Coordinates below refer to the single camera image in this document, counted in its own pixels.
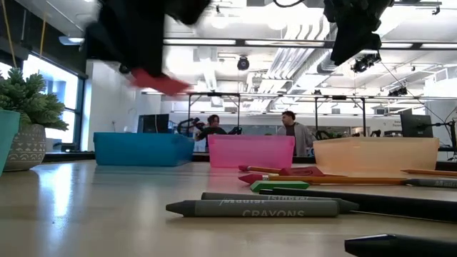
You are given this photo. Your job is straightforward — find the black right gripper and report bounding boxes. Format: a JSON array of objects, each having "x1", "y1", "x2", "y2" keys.
[{"x1": 323, "y1": 0, "x2": 393, "y2": 66}]

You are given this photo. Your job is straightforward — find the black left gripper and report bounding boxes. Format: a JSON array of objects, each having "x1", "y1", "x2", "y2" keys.
[{"x1": 85, "y1": 0, "x2": 211, "y2": 76}]

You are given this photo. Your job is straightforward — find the pink eraser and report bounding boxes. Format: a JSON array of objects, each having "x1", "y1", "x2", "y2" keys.
[{"x1": 130, "y1": 67, "x2": 192, "y2": 97}]

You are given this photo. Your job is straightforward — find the orange pencil with red eraser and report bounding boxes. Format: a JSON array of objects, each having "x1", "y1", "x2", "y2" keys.
[
  {"x1": 238, "y1": 164, "x2": 346, "y2": 178},
  {"x1": 401, "y1": 168, "x2": 457, "y2": 178},
  {"x1": 238, "y1": 173, "x2": 408, "y2": 186}
]

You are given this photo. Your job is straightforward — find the black pen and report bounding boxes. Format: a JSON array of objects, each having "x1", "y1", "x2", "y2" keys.
[
  {"x1": 258, "y1": 186, "x2": 457, "y2": 223},
  {"x1": 343, "y1": 233, "x2": 457, "y2": 257}
]

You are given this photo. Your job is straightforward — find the black track light cluster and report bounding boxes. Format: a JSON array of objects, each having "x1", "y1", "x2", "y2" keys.
[
  {"x1": 351, "y1": 52, "x2": 382, "y2": 74},
  {"x1": 388, "y1": 86, "x2": 408, "y2": 98}
]

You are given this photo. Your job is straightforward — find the long ceiling light strip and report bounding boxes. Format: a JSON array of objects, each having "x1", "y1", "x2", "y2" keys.
[{"x1": 59, "y1": 35, "x2": 457, "y2": 50}]

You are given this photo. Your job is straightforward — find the black monitor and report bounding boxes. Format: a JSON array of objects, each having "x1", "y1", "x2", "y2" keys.
[
  {"x1": 399, "y1": 114, "x2": 434, "y2": 138},
  {"x1": 137, "y1": 114, "x2": 171, "y2": 134}
]

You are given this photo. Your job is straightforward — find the blue plastic bin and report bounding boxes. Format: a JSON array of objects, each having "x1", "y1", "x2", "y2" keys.
[{"x1": 93, "y1": 132, "x2": 196, "y2": 167}]

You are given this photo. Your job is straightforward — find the person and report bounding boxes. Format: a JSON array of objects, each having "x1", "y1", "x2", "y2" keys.
[
  {"x1": 194, "y1": 114, "x2": 229, "y2": 153},
  {"x1": 276, "y1": 110, "x2": 317, "y2": 157}
]

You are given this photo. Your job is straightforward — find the orange plastic bin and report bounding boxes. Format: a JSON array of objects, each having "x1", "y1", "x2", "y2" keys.
[{"x1": 313, "y1": 136, "x2": 441, "y2": 172}]

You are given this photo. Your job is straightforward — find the pink plastic bin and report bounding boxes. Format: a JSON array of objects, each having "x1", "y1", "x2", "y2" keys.
[{"x1": 207, "y1": 134, "x2": 296, "y2": 169}]

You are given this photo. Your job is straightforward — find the green succulent in patterned pot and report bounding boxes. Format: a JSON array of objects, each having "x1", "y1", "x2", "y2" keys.
[{"x1": 0, "y1": 67, "x2": 70, "y2": 172}]

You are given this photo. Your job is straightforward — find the green plastic bin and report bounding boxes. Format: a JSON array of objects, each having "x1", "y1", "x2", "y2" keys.
[{"x1": 0, "y1": 109, "x2": 21, "y2": 176}]

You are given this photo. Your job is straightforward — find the black metal rig frame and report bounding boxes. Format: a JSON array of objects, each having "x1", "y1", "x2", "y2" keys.
[{"x1": 187, "y1": 91, "x2": 368, "y2": 141}]

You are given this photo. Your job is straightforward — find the window with dark frame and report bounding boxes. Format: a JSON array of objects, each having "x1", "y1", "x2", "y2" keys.
[{"x1": 0, "y1": 52, "x2": 89, "y2": 153}]

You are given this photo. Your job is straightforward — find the hanging yellow cord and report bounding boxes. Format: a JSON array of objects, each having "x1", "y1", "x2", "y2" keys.
[
  {"x1": 0, "y1": 0, "x2": 18, "y2": 69},
  {"x1": 39, "y1": 16, "x2": 47, "y2": 60}
]

